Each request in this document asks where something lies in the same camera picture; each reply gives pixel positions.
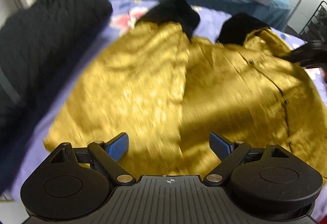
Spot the golden silk padded jacket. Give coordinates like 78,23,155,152
44,0,326,177

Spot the black knitted garment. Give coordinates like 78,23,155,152
1,0,113,191

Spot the black wire rack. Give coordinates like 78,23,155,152
300,1,327,42

